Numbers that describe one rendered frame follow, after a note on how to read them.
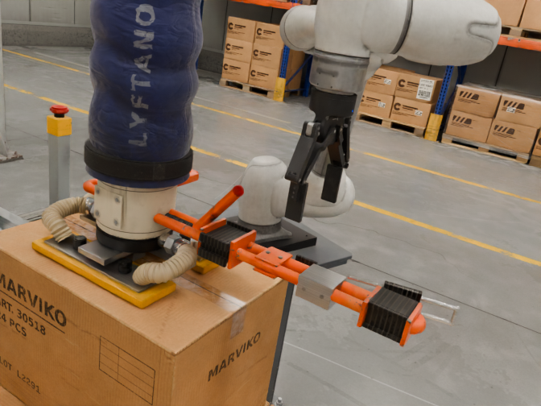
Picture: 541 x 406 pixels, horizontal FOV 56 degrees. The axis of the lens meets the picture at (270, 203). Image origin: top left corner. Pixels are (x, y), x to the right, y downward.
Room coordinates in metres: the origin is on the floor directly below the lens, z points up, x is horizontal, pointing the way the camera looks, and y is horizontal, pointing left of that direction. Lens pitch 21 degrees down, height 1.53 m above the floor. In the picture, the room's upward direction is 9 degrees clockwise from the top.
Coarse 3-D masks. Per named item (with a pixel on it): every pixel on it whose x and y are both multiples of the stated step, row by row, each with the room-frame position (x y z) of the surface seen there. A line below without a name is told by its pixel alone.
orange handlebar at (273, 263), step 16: (192, 176) 1.26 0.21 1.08; (160, 224) 0.97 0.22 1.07; (176, 224) 0.95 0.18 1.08; (240, 256) 0.87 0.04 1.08; (256, 256) 0.85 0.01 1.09; (272, 256) 0.86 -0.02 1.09; (288, 256) 0.87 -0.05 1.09; (272, 272) 0.83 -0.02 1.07; (288, 272) 0.82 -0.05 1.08; (352, 288) 0.80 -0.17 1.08; (352, 304) 0.76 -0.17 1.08; (416, 320) 0.73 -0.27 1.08
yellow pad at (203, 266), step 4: (180, 236) 1.08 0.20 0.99; (184, 236) 1.08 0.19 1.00; (188, 240) 1.08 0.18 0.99; (192, 240) 1.11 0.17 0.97; (196, 260) 1.02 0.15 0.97; (200, 260) 1.03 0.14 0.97; (204, 260) 1.03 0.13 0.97; (208, 260) 1.03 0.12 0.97; (196, 264) 1.01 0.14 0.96; (200, 264) 1.01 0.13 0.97; (204, 264) 1.01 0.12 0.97; (208, 264) 1.02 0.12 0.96; (212, 264) 1.02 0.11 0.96; (216, 264) 1.04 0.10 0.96; (192, 268) 1.01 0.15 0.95; (196, 268) 1.01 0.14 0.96; (200, 268) 1.00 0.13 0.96; (204, 268) 1.00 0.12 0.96; (208, 268) 1.01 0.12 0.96; (212, 268) 1.03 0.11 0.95; (200, 272) 1.00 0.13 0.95; (204, 272) 1.00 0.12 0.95
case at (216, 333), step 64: (0, 256) 0.98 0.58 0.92; (0, 320) 0.98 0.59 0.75; (64, 320) 0.87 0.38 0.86; (128, 320) 0.79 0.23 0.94; (192, 320) 0.83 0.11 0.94; (256, 320) 0.96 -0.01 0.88; (64, 384) 0.87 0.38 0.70; (128, 384) 0.77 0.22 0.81; (192, 384) 0.78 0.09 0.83; (256, 384) 1.01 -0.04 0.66
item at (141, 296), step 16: (48, 240) 1.00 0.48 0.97; (64, 240) 1.01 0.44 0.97; (80, 240) 0.98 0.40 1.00; (48, 256) 0.96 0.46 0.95; (64, 256) 0.95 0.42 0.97; (80, 256) 0.95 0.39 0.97; (80, 272) 0.91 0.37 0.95; (96, 272) 0.90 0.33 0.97; (112, 272) 0.91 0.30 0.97; (128, 272) 0.91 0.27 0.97; (112, 288) 0.87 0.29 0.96; (128, 288) 0.87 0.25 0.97; (144, 288) 0.87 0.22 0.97; (160, 288) 0.88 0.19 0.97; (144, 304) 0.83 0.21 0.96
